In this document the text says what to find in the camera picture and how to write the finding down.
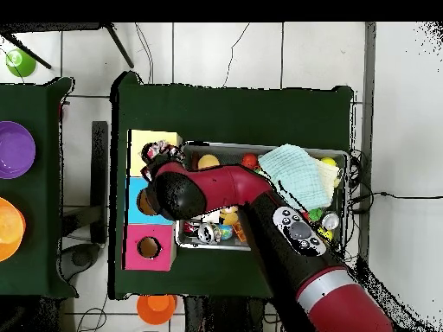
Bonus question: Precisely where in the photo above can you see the colourful fabric knot toy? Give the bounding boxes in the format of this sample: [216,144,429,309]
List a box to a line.
[142,139,176,158]

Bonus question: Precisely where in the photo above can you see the brown plush toy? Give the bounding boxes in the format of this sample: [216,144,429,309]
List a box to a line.
[219,206,241,227]

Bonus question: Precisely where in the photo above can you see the light blue waffle cloth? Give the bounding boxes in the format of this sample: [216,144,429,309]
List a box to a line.
[257,144,333,211]

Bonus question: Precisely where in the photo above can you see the silver mesh bin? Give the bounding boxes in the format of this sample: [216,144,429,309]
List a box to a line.
[175,140,350,255]

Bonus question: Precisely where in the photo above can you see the wooden box with three holes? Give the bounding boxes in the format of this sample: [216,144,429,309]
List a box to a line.
[122,129,183,272]

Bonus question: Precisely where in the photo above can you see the orange sponge disc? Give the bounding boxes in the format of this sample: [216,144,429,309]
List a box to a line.
[197,154,222,171]

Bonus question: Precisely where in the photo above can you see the red orange ball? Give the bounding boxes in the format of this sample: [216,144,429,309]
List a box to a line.
[241,152,259,170]

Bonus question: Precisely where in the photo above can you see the black upright panel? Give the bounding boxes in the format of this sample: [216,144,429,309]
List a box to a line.
[90,120,109,245]

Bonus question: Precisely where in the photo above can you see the crushed silver can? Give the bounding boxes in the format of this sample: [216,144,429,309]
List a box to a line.
[197,222,222,245]

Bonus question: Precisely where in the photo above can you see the black tripod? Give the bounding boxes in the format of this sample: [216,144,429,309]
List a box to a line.
[0,22,135,70]

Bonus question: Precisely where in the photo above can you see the dark green side tablecloth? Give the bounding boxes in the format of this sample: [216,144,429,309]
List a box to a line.
[0,76,79,299]

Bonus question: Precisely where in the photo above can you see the cream waffle cloth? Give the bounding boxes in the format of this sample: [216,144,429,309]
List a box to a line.
[312,156,342,195]

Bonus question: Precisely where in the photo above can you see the orange cup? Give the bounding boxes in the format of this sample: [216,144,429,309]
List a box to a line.
[136,294,178,326]

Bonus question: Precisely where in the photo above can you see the purple bowl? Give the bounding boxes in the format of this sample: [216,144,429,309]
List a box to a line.
[0,120,36,180]

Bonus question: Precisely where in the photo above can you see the round silver can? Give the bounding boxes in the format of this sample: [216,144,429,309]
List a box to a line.
[320,211,341,231]

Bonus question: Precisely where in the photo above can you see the green cup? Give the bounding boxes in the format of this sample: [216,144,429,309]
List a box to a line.
[4,48,37,78]

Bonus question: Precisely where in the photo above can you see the orange bowl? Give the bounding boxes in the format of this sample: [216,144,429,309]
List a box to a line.
[0,196,27,263]

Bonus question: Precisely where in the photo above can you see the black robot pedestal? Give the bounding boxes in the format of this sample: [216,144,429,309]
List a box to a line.
[183,295,274,332]

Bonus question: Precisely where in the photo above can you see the black cable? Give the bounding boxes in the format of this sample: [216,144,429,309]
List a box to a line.
[349,190,443,205]

